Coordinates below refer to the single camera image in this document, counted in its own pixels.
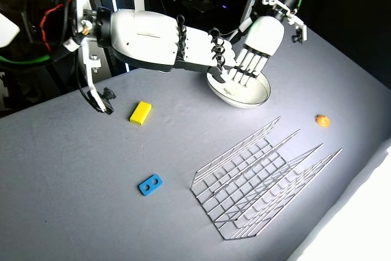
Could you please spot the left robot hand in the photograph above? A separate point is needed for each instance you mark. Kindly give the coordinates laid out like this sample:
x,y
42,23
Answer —
x,y
264,35

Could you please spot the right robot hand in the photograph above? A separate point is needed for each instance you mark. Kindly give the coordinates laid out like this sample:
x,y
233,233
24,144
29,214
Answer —
x,y
143,38

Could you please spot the white plate with black rim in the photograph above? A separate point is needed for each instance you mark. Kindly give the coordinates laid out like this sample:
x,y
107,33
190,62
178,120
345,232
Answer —
x,y
250,94

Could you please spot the yellow rectangular block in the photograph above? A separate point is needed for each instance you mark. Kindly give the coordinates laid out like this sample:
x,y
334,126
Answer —
x,y
140,113

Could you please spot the orange swirl cookie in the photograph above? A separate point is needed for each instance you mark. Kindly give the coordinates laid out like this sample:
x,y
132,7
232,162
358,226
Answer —
x,y
323,122

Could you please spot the blue block with two holes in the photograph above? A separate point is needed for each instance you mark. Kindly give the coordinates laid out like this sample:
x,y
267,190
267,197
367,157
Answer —
x,y
145,190

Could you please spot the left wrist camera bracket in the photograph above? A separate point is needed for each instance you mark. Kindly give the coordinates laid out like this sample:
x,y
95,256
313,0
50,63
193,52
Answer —
x,y
302,30

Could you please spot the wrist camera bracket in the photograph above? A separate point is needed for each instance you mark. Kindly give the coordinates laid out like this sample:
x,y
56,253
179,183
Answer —
x,y
302,30
89,68

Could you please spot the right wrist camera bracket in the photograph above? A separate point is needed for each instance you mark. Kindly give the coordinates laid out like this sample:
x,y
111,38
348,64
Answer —
x,y
89,68

